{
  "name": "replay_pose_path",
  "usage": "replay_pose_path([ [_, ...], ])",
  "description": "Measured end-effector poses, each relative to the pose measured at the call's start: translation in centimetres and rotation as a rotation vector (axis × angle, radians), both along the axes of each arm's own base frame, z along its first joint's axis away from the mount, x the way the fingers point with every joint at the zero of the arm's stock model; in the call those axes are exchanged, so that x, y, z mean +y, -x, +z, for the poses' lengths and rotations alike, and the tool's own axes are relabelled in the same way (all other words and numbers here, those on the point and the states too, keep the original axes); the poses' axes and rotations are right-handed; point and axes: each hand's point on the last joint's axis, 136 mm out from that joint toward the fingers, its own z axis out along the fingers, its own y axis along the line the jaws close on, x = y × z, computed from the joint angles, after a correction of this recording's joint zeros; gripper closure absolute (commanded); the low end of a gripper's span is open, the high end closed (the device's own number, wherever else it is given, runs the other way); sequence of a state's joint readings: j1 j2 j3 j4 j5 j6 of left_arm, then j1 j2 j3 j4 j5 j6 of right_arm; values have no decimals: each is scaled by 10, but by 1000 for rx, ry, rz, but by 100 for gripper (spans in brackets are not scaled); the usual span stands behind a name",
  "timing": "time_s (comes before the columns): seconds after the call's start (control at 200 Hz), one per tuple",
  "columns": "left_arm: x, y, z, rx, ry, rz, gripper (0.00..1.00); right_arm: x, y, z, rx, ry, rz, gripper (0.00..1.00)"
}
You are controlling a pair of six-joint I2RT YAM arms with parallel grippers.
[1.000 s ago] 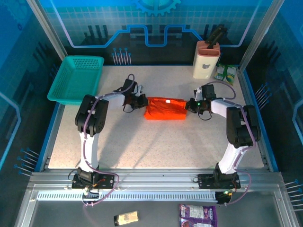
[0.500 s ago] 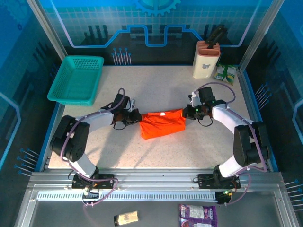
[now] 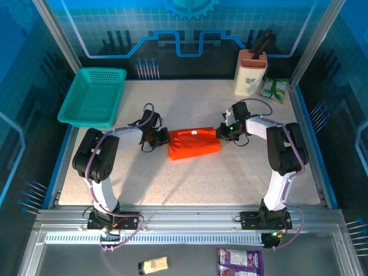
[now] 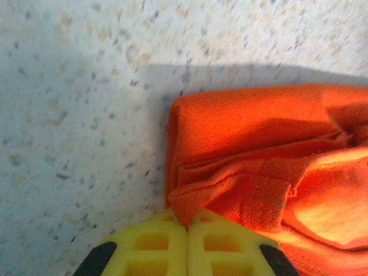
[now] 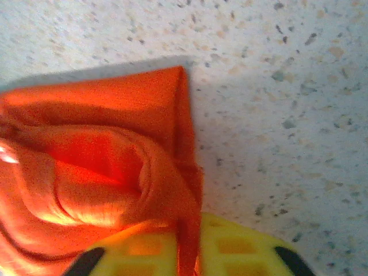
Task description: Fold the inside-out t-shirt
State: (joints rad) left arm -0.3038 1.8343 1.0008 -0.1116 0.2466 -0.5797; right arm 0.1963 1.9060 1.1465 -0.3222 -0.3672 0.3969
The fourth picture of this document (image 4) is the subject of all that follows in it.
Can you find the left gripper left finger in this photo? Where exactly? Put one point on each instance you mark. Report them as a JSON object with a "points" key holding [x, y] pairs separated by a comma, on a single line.
{"points": [[175, 253]]}

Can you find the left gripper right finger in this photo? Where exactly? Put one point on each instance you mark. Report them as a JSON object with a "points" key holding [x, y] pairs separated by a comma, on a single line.
{"points": [[198, 253]]}

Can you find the orange t-shirt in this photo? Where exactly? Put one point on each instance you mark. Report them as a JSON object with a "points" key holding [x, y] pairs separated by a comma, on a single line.
{"points": [[258, 138]]}

